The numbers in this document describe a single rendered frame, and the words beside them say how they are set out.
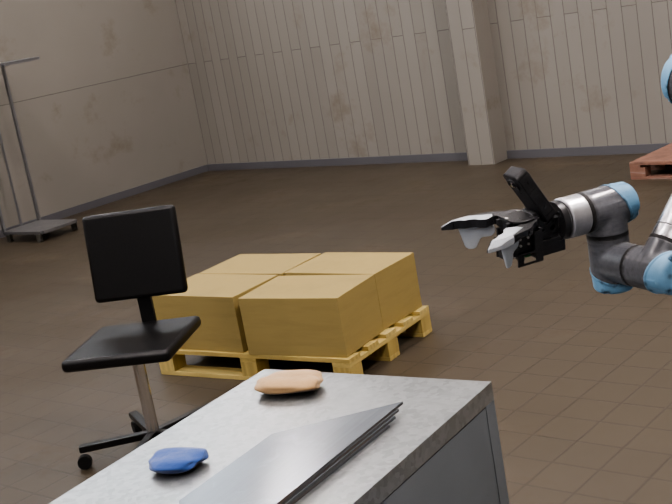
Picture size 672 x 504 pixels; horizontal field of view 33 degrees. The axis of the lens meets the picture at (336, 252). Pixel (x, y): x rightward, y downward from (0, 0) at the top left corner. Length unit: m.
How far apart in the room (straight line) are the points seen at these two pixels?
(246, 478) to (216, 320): 3.90
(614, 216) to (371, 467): 0.63
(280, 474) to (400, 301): 3.95
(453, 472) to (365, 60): 9.84
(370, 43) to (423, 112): 0.93
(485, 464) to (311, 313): 3.23
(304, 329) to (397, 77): 6.40
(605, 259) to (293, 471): 0.68
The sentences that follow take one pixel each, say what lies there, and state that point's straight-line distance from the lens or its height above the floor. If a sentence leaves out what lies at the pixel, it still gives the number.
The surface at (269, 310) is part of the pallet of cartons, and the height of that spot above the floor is 0.39.
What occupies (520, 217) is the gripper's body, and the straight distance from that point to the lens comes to 1.96.
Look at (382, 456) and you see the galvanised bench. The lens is 2.12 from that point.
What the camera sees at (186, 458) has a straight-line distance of 2.22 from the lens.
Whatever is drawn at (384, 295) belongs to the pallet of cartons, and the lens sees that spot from 5.84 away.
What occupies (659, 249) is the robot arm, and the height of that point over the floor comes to 1.38.
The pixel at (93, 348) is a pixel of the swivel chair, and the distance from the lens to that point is 5.06.
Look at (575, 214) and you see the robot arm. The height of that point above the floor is 1.45.
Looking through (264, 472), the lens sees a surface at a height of 1.07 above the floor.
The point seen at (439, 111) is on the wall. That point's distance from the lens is 11.48.
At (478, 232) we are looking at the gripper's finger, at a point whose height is 1.44.
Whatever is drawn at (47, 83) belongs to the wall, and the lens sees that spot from 12.48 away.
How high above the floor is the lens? 1.90
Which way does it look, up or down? 13 degrees down
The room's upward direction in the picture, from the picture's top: 10 degrees counter-clockwise
